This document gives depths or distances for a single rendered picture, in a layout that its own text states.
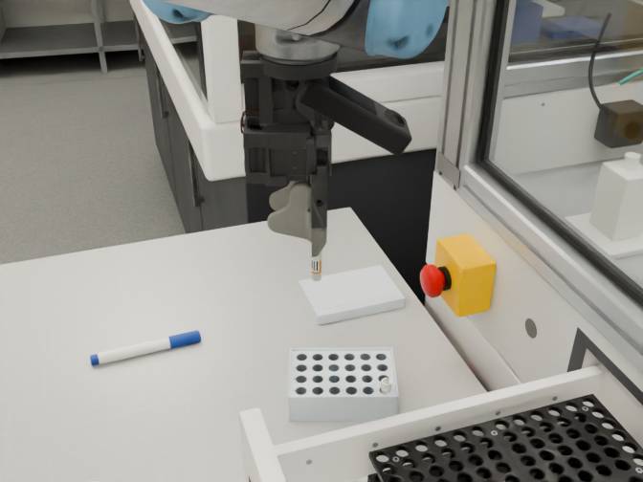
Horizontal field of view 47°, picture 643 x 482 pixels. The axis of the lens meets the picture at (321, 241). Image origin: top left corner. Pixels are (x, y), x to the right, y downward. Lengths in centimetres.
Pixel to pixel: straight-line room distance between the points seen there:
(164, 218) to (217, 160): 156
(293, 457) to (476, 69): 46
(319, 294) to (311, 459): 39
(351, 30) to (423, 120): 89
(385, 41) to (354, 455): 38
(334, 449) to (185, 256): 56
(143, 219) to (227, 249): 166
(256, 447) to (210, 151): 71
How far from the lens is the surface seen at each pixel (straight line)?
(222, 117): 122
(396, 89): 130
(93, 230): 278
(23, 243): 279
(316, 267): 78
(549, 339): 81
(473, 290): 87
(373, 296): 102
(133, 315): 104
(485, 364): 95
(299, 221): 73
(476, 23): 85
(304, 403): 84
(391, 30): 46
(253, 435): 62
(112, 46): 429
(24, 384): 98
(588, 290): 73
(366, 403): 85
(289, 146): 68
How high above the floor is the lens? 138
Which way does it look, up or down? 32 degrees down
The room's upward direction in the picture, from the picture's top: straight up
